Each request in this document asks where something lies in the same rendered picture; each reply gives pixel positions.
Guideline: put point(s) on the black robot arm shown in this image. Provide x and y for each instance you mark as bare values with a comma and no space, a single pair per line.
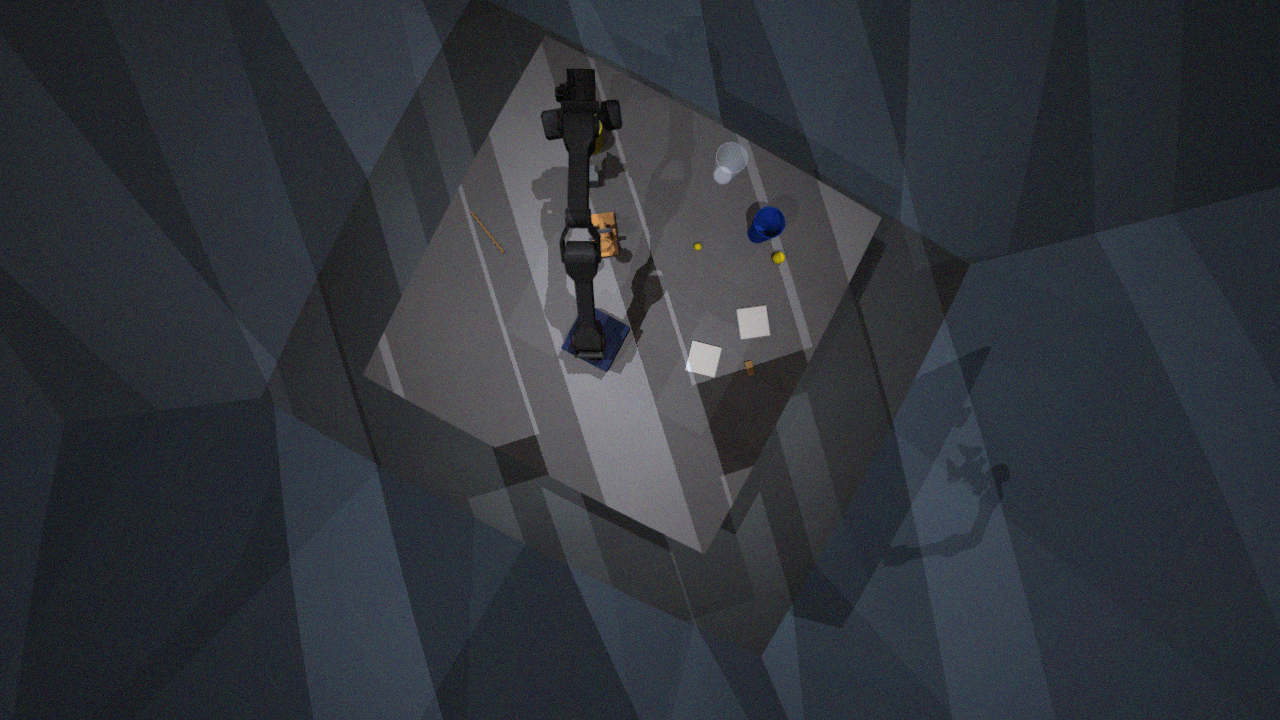
579,129

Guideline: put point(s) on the dark blue cup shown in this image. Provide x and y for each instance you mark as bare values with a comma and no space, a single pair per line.
767,224

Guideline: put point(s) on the white flat square slab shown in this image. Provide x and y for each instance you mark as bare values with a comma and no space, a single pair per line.
752,322
703,358

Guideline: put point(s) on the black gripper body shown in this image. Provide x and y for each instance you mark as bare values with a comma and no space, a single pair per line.
611,115

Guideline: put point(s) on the orange wooden catapult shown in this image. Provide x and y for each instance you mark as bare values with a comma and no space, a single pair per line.
604,224

